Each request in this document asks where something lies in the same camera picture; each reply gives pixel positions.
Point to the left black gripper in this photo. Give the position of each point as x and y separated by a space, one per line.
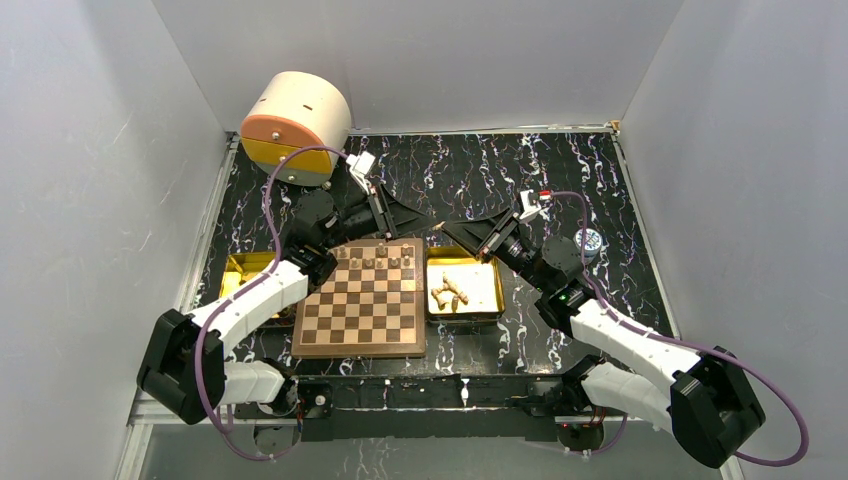
397 219

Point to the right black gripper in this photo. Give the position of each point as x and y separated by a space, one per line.
485 235

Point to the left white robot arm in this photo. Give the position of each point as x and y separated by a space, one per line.
185 366

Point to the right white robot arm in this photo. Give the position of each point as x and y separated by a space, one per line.
703 398

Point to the gold tin with light pieces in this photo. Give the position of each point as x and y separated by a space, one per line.
482 281

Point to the gold tin with dark pieces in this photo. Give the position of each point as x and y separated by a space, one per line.
240 269

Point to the wooden chessboard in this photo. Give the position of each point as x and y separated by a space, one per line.
367 313

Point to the small blue white jar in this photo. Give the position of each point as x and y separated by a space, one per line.
589 242

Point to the round cream drawer box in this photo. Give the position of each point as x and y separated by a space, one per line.
295 110

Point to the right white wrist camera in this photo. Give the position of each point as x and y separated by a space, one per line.
532 203

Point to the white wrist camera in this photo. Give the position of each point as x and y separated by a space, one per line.
532 203
359 167

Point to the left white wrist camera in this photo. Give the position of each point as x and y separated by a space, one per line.
359 167

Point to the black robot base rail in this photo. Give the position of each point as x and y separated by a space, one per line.
535 408

